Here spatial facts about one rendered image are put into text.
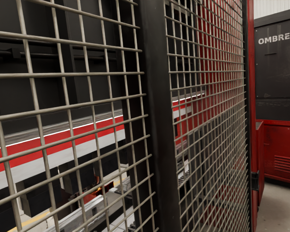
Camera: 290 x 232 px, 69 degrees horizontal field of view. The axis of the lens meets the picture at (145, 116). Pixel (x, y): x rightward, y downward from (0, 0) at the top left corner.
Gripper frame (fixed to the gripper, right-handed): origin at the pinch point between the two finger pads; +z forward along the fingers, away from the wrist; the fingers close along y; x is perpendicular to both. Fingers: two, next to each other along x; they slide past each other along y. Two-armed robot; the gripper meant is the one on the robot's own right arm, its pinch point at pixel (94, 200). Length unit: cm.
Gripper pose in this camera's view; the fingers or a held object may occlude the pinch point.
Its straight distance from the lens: 183.4
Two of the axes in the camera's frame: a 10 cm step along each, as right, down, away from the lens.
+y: 7.9, -2.7, -5.6
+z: 3.2, 9.5, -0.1
